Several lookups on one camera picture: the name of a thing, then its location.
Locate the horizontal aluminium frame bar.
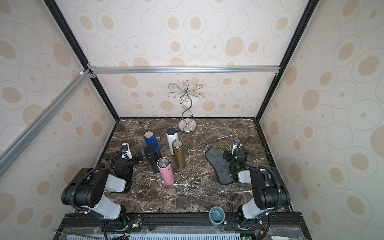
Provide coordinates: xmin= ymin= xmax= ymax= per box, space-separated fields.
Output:
xmin=90 ymin=66 xmax=280 ymax=74

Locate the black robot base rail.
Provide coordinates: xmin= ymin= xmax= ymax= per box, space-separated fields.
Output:
xmin=53 ymin=212 xmax=312 ymax=240

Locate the pink thermos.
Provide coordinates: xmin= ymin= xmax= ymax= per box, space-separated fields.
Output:
xmin=157 ymin=157 xmax=175 ymax=186

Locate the left aluminium frame bar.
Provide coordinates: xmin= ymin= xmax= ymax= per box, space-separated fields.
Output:
xmin=1 ymin=70 xmax=91 ymax=175

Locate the grey yellow cleaning cloth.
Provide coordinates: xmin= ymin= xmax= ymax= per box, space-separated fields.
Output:
xmin=205 ymin=148 xmax=237 ymax=185

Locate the silver metal cup stand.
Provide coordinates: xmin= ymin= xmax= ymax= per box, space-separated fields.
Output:
xmin=168 ymin=80 xmax=206 ymax=133

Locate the blue thermos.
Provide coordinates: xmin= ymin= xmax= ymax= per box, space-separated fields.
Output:
xmin=143 ymin=131 xmax=162 ymax=158

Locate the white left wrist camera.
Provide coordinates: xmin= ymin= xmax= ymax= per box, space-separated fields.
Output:
xmin=121 ymin=143 xmax=133 ymax=160

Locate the black thermos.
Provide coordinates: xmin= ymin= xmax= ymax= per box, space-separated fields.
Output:
xmin=144 ymin=145 xmax=160 ymax=173

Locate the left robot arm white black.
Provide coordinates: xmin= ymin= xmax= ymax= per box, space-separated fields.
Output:
xmin=61 ymin=152 xmax=143 ymax=227

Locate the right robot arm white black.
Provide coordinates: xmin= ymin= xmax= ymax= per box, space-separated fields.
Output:
xmin=224 ymin=148 xmax=291 ymax=222

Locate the gold thermos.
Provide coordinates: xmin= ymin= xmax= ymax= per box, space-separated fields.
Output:
xmin=172 ymin=140 xmax=186 ymax=168

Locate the teal ceramic mug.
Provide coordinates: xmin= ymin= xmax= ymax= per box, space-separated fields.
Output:
xmin=209 ymin=207 xmax=226 ymax=226

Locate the white thermos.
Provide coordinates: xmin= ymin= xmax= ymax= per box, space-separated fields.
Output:
xmin=166 ymin=127 xmax=179 ymax=156

